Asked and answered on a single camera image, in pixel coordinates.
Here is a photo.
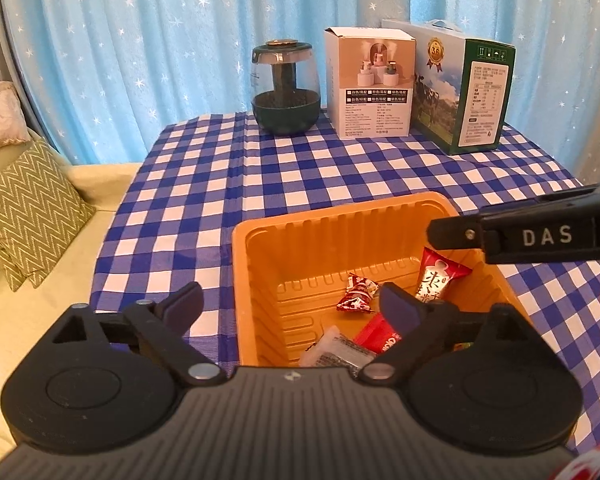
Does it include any blue white checkered tablecloth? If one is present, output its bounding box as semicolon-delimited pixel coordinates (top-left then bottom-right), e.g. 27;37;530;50
87;110;600;456

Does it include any red snack packet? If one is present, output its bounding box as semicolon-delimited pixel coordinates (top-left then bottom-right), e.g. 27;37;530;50
352;312;405;353

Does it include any white product box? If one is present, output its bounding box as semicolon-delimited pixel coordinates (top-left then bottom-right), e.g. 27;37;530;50
323;26;417;139

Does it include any blue star curtain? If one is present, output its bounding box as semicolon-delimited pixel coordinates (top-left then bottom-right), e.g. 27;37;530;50
0;0;600;186

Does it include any clear dark snack bar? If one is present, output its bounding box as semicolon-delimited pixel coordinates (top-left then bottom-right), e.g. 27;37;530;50
298;325;381;378

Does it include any dark red white candy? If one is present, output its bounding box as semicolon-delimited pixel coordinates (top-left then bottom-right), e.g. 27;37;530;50
336;272;381;313

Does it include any green milk carton box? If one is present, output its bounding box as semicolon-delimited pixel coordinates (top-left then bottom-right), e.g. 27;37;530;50
381;19;516;156

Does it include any orange plastic tray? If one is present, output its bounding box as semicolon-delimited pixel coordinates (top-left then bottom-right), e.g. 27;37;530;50
231;191;535;368

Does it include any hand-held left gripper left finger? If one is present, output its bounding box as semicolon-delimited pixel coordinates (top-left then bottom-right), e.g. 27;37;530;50
17;281;228;388

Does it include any red white printed clothing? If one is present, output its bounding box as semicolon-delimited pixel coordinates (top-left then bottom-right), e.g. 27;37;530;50
550;442;600;480

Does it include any white quilted pillow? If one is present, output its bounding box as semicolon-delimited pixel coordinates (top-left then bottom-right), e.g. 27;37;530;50
0;81;31;155

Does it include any dark green glass humidifier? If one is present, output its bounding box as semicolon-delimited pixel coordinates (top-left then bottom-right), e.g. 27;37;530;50
251;39;322;136

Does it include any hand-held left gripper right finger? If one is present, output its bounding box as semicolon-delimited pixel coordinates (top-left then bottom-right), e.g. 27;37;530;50
359;282;555;386

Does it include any pale yellow sofa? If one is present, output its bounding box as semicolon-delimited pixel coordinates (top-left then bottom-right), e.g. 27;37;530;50
0;127;143;461

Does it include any green zigzag cushion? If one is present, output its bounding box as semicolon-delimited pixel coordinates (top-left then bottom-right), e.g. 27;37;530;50
0;137;97;281
0;230;36;292

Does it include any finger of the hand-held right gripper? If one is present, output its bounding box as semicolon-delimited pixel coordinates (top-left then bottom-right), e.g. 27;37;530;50
426;214;486;252

